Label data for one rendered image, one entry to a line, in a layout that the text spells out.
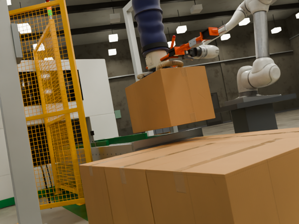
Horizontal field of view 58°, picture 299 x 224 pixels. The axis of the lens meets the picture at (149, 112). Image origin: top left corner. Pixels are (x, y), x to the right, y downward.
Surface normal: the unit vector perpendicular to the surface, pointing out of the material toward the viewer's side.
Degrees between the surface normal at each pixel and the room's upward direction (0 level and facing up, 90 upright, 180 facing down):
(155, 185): 90
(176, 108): 89
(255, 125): 90
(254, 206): 90
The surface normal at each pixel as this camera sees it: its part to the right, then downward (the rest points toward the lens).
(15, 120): 0.53, -0.15
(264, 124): 0.15, -0.08
